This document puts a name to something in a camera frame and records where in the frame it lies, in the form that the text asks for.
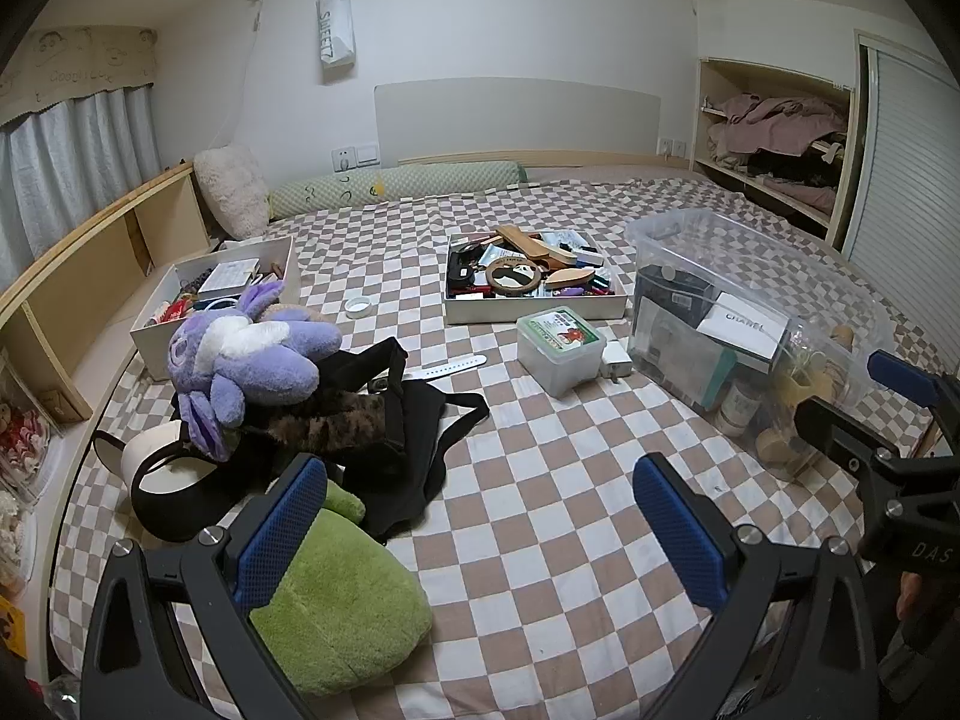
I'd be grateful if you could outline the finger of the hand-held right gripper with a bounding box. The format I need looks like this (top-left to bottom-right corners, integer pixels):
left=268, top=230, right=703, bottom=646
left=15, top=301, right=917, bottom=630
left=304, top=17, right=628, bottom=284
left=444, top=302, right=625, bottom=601
left=795, top=396, right=901, bottom=478
left=868, top=349, right=960, bottom=460

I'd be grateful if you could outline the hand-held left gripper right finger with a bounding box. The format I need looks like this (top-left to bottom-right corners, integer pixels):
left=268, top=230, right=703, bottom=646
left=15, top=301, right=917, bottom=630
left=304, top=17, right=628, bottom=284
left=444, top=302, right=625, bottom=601
left=632, top=454, right=890, bottom=720

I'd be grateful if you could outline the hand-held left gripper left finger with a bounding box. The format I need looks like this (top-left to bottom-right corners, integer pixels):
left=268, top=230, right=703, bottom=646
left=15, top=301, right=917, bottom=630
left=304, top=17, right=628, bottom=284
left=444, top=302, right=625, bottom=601
left=81, top=454, right=331, bottom=720

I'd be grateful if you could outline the brown furry headband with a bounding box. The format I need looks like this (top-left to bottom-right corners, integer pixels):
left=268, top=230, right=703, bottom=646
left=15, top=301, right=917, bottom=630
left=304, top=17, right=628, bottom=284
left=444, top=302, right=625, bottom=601
left=240, top=390, right=391, bottom=458

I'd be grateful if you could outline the white charger plug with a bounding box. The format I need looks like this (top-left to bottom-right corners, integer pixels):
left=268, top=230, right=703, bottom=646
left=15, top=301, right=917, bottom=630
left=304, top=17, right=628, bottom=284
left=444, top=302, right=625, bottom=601
left=600, top=340, right=635, bottom=383

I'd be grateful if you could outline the clear plastic container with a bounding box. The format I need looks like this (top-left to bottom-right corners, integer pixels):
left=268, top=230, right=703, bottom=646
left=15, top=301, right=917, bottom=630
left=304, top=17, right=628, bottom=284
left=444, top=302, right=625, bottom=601
left=625, top=208, right=912, bottom=482

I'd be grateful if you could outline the translucent box green label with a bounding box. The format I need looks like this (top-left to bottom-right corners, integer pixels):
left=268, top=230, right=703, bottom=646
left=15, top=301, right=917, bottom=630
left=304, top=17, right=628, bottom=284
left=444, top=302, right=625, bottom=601
left=516, top=306, right=607, bottom=398

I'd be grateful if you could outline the white watch strap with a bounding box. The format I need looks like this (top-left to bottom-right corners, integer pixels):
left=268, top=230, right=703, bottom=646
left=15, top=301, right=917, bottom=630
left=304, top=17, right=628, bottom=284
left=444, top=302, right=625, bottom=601
left=403, top=352, right=487, bottom=383

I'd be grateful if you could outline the person's right hand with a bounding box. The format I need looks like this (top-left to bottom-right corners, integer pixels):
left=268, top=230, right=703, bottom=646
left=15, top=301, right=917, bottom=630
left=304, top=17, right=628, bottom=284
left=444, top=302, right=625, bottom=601
left=898, top=571, right=928, bottom=620

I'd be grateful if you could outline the wooden doll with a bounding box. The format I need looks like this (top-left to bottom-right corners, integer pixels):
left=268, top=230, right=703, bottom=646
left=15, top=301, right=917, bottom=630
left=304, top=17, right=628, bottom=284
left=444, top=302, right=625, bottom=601
left=757, top=322, right=856, bottom=466

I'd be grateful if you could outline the green plush toy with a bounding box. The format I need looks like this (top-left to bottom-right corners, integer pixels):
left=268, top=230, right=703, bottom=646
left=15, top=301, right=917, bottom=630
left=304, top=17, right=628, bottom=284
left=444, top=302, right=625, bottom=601
left=250, top=480, right=434, bottom=698

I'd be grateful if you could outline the black visor cap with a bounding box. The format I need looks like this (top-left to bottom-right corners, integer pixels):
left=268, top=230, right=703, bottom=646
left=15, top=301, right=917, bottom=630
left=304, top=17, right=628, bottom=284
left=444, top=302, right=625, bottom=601
left=131, top=439, right=248, bottom=545

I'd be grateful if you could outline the white printed box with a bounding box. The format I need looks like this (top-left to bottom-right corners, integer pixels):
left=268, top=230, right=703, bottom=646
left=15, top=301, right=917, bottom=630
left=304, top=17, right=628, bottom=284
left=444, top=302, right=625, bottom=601
left=696, top=292, right=792, bottom=361

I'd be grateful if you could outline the white cap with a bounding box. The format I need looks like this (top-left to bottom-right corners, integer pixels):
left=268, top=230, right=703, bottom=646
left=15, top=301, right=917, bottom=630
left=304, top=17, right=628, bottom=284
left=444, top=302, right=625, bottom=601
left=94, top=420, right=188, bottom=496

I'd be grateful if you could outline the purple plush toy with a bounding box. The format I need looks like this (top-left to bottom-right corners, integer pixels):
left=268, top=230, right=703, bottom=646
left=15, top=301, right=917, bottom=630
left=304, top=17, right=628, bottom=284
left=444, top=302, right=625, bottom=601
left=166, top=279, right=342, bottom=462

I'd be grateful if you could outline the black box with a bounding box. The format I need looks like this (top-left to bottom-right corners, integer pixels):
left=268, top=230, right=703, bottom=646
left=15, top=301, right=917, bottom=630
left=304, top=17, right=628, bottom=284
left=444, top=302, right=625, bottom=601
left=634, top=264, right=713, bottom=383

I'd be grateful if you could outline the white slatted sliding door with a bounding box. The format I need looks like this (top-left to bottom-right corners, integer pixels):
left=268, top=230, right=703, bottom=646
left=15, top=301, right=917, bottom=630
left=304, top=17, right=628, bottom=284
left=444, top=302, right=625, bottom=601
left=840, top=30, right=960, bottom=293

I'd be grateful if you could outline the brown plush toy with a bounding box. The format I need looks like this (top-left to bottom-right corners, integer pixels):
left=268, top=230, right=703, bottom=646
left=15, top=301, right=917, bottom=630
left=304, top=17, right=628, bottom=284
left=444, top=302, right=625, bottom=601
left=266, top=302, right=335, bottom=327

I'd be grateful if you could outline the white cardboard box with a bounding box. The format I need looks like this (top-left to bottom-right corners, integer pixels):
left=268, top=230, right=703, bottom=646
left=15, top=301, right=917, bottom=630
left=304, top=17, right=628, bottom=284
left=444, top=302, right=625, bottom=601
left=129, top=235, right=301, bottom=380

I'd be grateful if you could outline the small white box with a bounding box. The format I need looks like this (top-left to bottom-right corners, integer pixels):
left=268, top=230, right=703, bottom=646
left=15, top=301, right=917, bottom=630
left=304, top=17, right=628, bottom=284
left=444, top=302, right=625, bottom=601
left=199, top=261, right=260, bottom=297

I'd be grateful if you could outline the white shallow box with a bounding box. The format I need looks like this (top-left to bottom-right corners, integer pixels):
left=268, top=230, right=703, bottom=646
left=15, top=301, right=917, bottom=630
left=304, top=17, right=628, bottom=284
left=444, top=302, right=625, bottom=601
left=442, top=229, right=627, bottom=327

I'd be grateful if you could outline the pink clothes pile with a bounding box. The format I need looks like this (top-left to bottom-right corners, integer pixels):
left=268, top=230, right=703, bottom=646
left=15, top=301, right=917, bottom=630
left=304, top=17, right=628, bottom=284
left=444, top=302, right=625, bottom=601
left=705, top=92, right=848, bottom=166

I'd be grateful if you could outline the wooden wardrobe shelf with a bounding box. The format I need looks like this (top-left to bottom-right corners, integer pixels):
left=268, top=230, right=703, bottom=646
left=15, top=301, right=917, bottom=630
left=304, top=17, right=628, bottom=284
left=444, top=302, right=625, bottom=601
left=690, top=56, right=860, bottom=241

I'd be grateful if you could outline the wooden bedside shelf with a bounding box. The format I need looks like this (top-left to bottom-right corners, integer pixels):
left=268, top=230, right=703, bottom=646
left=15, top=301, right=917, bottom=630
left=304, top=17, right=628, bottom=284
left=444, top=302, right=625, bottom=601
left=0, top=161, right=211, bottom=428

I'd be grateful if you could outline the wooden brush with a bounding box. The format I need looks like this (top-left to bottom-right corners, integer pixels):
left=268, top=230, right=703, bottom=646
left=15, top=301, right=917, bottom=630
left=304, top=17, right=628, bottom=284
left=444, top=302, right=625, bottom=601
left=491, top=225, right=560, bottom=267

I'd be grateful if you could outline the white fluffy pillow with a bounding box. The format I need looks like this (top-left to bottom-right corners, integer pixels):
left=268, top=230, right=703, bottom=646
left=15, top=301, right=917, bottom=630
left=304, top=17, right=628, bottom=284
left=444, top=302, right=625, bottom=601
left=193, top=144, right=271, bottom=241

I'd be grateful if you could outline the green bolster pillow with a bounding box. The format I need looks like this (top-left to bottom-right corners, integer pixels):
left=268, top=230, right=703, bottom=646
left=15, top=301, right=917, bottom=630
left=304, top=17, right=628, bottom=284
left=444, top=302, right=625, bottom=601
left=268, top=160, right=530, bottom=220

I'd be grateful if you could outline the grey curtain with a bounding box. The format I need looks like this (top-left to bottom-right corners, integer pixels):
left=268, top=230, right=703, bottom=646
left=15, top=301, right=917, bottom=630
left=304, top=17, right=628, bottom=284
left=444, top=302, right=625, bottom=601
left=0, top=86, right=162, bottom=290

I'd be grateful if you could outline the white hanging bag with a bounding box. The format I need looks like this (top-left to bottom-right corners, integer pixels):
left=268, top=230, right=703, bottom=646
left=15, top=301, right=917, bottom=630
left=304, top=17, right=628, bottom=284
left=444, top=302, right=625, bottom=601
left=315, top=0, right=357, bottom=83

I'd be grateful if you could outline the beige printed valance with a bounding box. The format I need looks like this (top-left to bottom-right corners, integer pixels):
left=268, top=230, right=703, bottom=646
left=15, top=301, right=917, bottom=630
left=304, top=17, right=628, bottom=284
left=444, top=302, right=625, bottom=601
left=0, top=26, right=158, bottom=128

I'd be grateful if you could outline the black strap bag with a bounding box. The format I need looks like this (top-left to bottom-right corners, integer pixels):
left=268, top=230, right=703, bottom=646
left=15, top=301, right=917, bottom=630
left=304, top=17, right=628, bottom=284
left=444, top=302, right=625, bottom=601
left=285, top=337, right=491, bottom=547

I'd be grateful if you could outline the round wooden ring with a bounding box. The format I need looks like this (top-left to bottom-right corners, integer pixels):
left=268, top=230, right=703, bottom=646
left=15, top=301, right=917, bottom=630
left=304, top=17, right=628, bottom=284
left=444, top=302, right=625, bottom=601
left=484, top=259, right=545, bottom=297

